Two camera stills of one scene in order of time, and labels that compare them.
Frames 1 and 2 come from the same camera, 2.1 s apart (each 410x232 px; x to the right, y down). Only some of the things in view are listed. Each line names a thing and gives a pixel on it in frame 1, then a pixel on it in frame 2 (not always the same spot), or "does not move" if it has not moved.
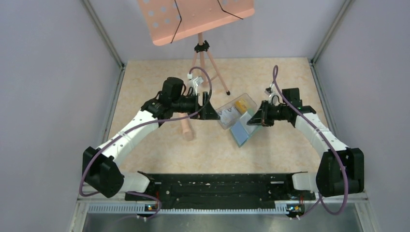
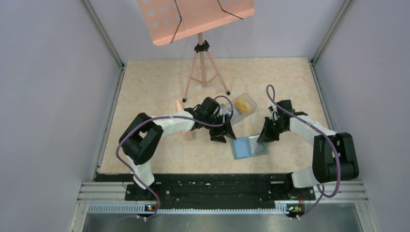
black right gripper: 261,117 → 266,136
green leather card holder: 242,132 → 247,147
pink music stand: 170,21 does not move
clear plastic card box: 232,111 does not move
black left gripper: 206,111 → 217,135
